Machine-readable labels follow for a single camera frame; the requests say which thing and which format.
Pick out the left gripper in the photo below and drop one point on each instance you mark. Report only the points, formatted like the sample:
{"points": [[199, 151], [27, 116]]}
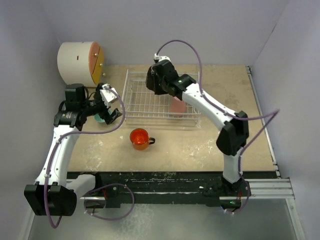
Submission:
{"points": [[104, 115]]}

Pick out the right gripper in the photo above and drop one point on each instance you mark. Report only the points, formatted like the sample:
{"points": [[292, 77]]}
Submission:
{"points": [[156, 78]]}

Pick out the mint green cup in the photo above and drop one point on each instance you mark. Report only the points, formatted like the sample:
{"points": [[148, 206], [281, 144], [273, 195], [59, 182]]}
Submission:
{"points": [[98, 119]]}

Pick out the orange mug black handle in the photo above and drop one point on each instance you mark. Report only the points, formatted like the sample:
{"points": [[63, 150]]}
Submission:
{"points": [[140, 139]]}

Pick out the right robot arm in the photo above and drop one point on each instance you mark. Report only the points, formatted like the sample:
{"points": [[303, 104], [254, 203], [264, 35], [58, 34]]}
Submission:
{"points": [[232, 126]]}

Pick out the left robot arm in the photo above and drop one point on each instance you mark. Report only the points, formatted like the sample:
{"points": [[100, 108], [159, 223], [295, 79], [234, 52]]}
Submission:
{"points": [[51, 194]]}

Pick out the pink cup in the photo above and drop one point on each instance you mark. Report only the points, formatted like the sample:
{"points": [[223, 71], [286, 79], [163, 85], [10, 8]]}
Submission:
{"points": [[177, 107]]}

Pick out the round white drawer cabinet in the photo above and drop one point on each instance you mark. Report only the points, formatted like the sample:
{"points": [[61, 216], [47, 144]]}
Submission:
{"points": [[81, 63]]}

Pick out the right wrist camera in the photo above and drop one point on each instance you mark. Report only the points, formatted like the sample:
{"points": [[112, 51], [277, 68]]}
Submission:
{"points": [[158, 58]]}

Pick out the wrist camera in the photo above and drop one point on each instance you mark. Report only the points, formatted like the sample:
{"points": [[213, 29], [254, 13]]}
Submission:
{"points": [[158, 58], [108, 95]]}

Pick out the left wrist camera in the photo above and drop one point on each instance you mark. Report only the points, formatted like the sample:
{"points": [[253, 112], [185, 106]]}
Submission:
{"points": [[108, 95]]}

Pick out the white wire dish rack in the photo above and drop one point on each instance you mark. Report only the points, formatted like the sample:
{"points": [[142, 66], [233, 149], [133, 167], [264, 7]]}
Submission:
{"points": [[142, 103]]}

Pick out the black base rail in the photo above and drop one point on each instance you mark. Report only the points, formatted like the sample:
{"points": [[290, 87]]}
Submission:
{"points": [[177, 188]]}

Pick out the aluminium frame rail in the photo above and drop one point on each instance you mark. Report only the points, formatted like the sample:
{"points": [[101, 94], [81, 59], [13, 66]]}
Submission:
{"points": [[180, 145]]}

